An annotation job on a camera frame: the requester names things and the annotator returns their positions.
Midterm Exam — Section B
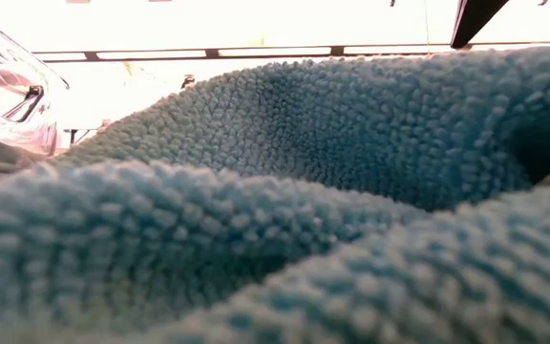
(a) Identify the blue microfiber towel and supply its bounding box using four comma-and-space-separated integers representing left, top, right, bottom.
0, 40, 550, 344

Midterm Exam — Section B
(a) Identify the clear plastic basket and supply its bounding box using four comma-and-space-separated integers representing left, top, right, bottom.
0, 7, 71, 161

